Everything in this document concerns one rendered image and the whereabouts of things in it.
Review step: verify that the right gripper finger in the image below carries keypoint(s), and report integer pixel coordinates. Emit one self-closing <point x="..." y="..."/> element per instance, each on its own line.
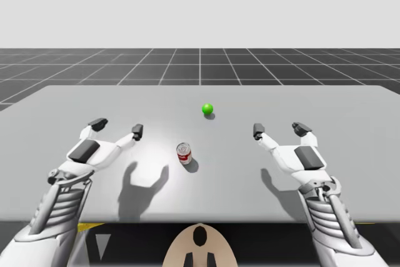
<point x="265" y="140"/>
<point x="307" y="137"/>

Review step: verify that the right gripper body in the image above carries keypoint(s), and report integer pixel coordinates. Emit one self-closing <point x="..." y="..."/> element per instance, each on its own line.
<point x="287" y="157"/>

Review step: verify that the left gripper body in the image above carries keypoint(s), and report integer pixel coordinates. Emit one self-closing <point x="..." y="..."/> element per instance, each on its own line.
<point x="100" y="154"/>

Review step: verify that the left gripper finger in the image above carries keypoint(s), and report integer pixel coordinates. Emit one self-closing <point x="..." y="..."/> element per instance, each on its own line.
<point x="129" y="139"/>
<point x="93" y="127"/>

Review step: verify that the red and white can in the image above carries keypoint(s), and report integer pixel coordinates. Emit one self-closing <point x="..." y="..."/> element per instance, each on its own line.
<point x="184" y="153"/>

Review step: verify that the small glossy ball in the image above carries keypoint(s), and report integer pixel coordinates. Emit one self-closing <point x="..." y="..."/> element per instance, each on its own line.
<point x="207" y="108"/>

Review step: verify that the tan robot part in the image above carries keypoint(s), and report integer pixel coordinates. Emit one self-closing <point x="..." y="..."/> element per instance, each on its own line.
<point x="187" y="245"/>

